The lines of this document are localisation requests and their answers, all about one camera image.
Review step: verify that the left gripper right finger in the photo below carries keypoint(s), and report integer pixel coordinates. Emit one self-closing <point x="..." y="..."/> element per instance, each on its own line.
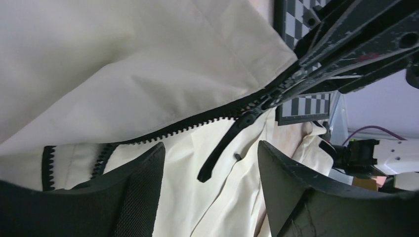
<point x="302" y="202"/>

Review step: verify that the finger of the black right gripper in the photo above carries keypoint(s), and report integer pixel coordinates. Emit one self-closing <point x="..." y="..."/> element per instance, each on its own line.
<point x="343" y="23"/>

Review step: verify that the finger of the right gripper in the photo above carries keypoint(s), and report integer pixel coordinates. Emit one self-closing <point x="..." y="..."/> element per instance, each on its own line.
<point x="360" y="65"/>

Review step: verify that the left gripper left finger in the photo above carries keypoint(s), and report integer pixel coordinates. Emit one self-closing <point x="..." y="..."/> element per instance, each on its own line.
<point x="120" y="203"/>

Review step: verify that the beige zip jacket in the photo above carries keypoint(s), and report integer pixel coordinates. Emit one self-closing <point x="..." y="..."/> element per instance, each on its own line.
<point x="82" y="74"/>

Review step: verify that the black white checkerboard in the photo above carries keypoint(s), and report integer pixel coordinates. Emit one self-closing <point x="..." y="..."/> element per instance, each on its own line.
<point x="304" y="104"/>

